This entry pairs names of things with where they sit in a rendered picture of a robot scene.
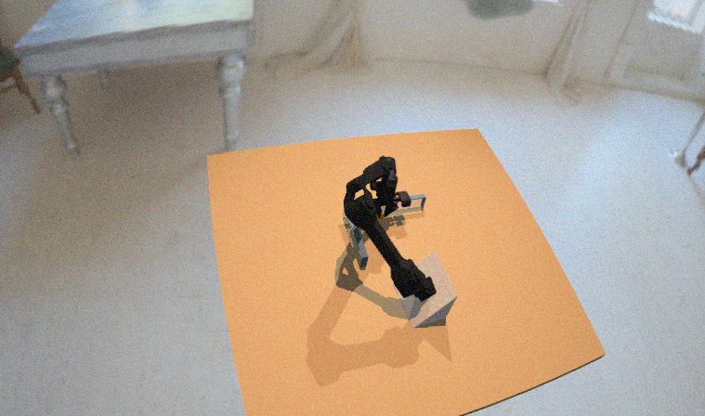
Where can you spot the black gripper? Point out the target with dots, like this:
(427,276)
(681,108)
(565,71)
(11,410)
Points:
(391,201)

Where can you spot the clear l-shaped low wall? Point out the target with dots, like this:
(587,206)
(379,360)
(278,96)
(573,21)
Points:
(415,204)

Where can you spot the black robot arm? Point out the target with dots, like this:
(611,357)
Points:
(407,277)

